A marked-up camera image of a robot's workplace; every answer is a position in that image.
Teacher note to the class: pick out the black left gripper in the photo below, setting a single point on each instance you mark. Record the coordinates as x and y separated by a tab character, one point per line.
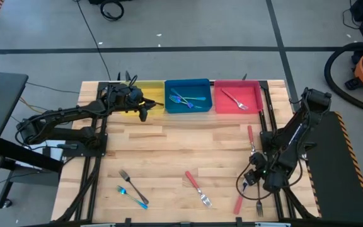
118	99

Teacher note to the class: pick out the pink plastic bin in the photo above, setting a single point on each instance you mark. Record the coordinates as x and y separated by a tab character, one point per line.
251	91

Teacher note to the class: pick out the black hazard-striped mat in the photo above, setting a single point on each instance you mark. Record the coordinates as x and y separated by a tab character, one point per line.
332	173

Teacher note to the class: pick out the white paper box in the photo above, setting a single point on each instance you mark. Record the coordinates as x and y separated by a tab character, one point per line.
54	151

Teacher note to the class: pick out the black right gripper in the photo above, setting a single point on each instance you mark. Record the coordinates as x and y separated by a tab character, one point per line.
273	183

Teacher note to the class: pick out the yellow plastic bin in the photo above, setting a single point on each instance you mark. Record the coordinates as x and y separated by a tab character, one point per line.
156	91

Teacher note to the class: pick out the blue plastic bin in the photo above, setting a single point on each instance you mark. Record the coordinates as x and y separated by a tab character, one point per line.
197	88

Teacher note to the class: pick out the black table frame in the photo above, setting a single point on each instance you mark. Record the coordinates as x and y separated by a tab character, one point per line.
268	104

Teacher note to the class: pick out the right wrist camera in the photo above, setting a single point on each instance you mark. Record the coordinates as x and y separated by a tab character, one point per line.
258	160

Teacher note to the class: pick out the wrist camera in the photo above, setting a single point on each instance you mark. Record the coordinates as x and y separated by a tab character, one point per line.
258	160
135	94

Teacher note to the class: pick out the silver metal fork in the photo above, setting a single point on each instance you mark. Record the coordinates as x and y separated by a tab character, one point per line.
259	209
144	200

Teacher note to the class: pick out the black desk leg frame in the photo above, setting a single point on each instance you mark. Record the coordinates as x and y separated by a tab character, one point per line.
27	154

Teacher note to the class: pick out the black table clamp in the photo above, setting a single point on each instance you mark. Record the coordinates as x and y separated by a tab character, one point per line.
239	222
128	222

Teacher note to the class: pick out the orange vacuum cleaner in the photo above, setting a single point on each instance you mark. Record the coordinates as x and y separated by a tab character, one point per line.
327	74

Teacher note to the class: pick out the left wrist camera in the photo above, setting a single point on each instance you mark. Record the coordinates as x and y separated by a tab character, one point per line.
135	94

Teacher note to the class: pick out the iridescent blue fork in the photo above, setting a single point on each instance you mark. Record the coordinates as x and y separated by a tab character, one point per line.
190	105
202	98
121	190

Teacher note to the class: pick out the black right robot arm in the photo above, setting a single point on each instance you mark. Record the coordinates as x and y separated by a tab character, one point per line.
295	142

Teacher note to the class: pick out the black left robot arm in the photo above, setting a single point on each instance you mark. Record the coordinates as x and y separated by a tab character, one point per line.
68	113

